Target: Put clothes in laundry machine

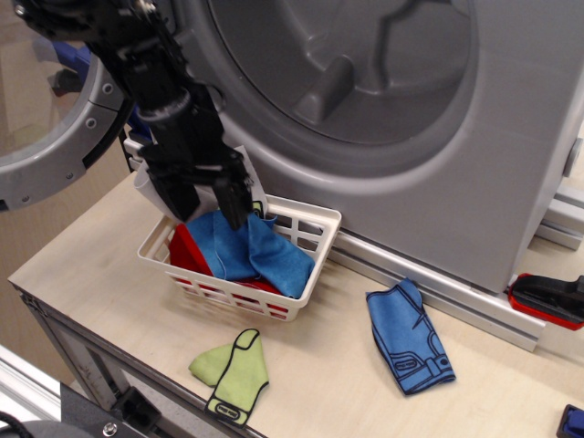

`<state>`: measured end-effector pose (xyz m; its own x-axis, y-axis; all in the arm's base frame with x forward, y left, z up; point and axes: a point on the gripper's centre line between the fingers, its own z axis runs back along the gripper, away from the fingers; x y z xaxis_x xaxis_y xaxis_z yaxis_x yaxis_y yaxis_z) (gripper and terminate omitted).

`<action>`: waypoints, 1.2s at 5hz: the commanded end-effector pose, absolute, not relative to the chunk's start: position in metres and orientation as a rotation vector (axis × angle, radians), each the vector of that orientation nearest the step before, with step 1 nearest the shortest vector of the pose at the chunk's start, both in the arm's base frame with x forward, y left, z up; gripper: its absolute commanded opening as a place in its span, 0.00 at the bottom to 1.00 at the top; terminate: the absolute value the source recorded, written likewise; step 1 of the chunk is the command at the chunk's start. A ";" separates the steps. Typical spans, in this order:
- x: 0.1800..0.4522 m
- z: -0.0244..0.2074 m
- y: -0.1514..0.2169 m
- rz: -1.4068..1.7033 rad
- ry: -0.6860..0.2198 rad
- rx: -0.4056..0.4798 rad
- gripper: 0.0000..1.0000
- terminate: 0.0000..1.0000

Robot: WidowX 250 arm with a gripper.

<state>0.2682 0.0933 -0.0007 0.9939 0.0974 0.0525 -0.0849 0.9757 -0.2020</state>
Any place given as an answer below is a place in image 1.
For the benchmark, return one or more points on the red black clamp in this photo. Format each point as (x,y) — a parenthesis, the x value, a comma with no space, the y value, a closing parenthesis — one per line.
(556,301)

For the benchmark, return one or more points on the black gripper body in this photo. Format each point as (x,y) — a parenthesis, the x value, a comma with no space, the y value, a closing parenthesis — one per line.
(188,144)

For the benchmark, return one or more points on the blue felt jeans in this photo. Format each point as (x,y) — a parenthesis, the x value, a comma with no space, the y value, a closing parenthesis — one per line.
(407,339)

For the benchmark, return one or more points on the aluminium table frame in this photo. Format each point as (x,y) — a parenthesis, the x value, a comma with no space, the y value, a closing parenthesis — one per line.
(102,368)

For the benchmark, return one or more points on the blue black clamp corner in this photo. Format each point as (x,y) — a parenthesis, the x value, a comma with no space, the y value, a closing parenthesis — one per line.
(571,424)

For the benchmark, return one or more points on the blue clamp behind door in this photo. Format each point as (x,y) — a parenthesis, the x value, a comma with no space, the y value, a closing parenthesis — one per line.
(75,58)

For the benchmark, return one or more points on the white plastic laundry basket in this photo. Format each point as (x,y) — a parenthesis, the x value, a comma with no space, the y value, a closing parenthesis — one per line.
(312,229)

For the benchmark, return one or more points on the green felt shirt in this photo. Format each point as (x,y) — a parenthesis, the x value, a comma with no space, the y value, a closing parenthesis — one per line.
(237,373)

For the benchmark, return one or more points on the grey round machine door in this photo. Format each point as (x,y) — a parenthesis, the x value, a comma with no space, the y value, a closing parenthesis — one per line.
(55,122)

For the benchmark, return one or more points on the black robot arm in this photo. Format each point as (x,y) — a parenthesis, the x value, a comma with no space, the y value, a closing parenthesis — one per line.
(137,49)

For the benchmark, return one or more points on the grey felt cloth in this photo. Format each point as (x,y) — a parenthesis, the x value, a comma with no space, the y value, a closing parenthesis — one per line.
(208,200)

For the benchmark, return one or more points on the red felt cloth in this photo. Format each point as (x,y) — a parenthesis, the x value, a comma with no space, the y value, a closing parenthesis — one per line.
(186,254)

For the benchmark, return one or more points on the grey toy washing machine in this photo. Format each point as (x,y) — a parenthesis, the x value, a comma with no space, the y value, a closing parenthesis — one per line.
(439,129)

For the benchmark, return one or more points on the blue felt cloth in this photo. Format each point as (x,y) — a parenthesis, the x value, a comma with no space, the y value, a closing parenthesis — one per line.
(252,251)

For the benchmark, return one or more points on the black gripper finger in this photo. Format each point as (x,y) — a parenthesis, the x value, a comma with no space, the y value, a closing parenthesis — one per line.
(234,200)
(179,197)

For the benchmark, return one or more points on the black metal base plate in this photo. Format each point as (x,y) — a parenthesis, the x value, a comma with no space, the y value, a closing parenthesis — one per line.
(133,416)

